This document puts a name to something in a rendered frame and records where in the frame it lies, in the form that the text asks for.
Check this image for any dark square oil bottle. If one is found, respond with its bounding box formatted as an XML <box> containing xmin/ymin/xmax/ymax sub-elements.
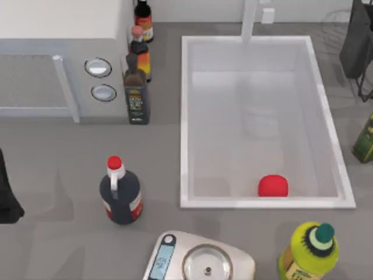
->
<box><xmin>122</xmin><ymin>52</ymin><xmax>150</xmax><ymax>125</ymax></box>

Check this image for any white sink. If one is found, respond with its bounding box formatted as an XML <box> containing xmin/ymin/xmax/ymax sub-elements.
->
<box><xmin>179</xmin><ymin>35</ymin><xmax>357</xmax><ymax>209</ymax></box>

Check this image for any dark jug bottle red cap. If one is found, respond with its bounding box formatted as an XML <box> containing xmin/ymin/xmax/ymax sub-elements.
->
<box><xmin>98</xmin><ymin>155</ymin><xmax>143</xmax><ymax>226</ymax></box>

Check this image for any pink capped sauce bottle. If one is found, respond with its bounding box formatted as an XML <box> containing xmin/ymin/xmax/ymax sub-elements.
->
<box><xmin>129</xmin><ymin>25</ymin><xmax>153</xmax><ymax>83</ymax></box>

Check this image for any small microwave knob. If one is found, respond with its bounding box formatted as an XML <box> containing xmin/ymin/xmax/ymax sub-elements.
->
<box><xmin>90</xmin><ymin>83</ymin><xmax>118</xmax><ymax>103</ymax></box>

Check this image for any red round object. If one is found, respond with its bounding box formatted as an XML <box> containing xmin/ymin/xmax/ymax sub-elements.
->
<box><xmin>258</xmin><ymin>174</ymin><xmax>289</xmax><ymax>198</ymax></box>

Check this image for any large microwave knob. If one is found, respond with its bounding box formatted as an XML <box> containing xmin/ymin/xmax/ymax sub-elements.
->
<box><xmin>83</xmin><ymin>57</ymin><xmax>113</xmax><ymax>79</ymax></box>

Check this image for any silver kitchen scale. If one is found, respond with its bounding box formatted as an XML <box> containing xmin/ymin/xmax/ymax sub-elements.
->
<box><xmin>142</xmin><ymin>230</ymin><xmax>256</xmax><ymax>280</ymax></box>

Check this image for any dark bottle orange label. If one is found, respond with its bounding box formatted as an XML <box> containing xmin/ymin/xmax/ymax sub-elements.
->
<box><xmin>133</xmin><ymin>0</ymin><xmax>155</xmax><ymax>44</ymax></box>

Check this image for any tall white tap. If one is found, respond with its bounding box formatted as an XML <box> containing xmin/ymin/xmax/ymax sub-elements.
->
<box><xmin>240</xmin><ymin>0</ymin><xmax>272</xmax><ymax>44</ymax></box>

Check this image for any pale microwave oven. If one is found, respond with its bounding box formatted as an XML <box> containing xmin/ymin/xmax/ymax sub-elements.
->
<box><xmin>0</xmin><ymin>0</ymin><xmax>138</xmax><ymax>125</ymax></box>

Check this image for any yellow-green bottle green cap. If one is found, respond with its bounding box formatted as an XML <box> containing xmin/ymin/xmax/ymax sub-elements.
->
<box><xmin>278</xmin><ymin>222</ymin><xmax>340</xmax><ymax>280</ymax></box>

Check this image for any green oil bottle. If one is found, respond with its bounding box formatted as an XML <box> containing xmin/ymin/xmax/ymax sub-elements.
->
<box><xmin>351</xmin><ymin>112</ymin><xmax>373</xmax><ymax>164</ymax></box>

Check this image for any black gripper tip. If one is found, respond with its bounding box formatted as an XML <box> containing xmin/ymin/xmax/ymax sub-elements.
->
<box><xmin>0</xmin><ymin>148</ymin><xmax>26</xmax><ymax>225</ymax></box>

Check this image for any microwave oven door handle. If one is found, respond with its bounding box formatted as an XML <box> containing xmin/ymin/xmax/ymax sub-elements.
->
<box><xmin>51</xmin><ymin>55</ymin><xmax>80</xmax><ymax>124</ymax></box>

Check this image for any white wall socket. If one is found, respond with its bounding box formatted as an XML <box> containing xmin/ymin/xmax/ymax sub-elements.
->
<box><xmin>261</xmin><ymin>8</ymin><xmax>275</xmax><ymax>25</ymax></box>

